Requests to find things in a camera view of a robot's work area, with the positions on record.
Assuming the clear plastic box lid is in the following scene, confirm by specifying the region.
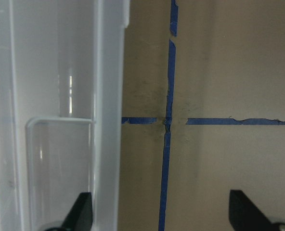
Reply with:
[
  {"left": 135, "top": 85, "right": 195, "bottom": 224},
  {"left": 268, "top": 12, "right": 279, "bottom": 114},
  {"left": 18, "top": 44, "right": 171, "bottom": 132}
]
[{"left": 0, "top": 0, "right": 130, "bottom": 231}]

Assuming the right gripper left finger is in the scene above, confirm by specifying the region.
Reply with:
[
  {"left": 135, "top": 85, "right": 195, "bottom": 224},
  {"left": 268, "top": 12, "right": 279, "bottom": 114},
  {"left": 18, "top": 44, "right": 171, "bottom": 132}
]
[{"left": 61, "top": 192, "right": 93, "bottom": 231}]

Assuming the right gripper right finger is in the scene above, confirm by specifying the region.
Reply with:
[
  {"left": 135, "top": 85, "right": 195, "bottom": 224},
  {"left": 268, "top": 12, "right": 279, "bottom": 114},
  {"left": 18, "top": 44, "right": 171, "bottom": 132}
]
[{"left": 229, "top": 190, "right": 277, "bottom": 231}]

